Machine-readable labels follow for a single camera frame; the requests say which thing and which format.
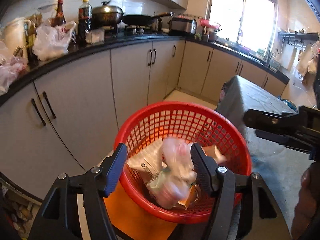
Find white tissue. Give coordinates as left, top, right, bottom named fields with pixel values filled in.
left=146, top=167, right=201, bottom=210

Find white orange snack bag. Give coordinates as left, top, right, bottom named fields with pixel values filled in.
left=126, top=138, right=164, bottom=184

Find orange medicine box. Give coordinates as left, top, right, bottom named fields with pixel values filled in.
left=202, top=145, right=227, bottom=165

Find pink white plastic bag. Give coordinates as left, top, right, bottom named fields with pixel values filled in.
left=162, top=137, right=197, bottom=184

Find beige lower kitchen cabinets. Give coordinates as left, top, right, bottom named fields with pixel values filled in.
left=1, top=37, right=289, bottom=199

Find person's right hand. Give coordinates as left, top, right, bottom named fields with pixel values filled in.
left=291, top=162, right=319, bottom=239

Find blue chair back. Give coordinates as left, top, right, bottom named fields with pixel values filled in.
left=279, top=97, right=298, bottom=113

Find grey-blue table cloth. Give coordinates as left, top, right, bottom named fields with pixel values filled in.
left=218, top=75, right=319, bottom=239

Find hanging plastic bags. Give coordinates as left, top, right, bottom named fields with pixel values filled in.
left=296, top=41, right=319, bottom=78

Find red plastic mesh basket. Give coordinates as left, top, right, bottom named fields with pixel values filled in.
left=114, top=101, right=252, bottom=224

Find pink colander bowl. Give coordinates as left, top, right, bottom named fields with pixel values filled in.
left=200, top=18, right=221, bottom=30

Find silver toaster oven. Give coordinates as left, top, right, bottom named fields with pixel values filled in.
left=169, top=17, right=197, bottom=36

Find black frying pan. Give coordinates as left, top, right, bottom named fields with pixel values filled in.
left=122, top=12, right=174, bottom=26

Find white plastic bag on counter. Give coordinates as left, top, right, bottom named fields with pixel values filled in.
left=33, top=20, right=76, bottom=61

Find black lidded wok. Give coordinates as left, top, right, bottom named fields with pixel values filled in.
left=92, top=0, right=124, bottom=29

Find white electric kettle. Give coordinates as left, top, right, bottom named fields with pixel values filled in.
left=2, top=17, right=31, bottom=59

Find dark soy sauce bottle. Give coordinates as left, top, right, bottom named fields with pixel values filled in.
left=78, top=0, right=92, bottom=46

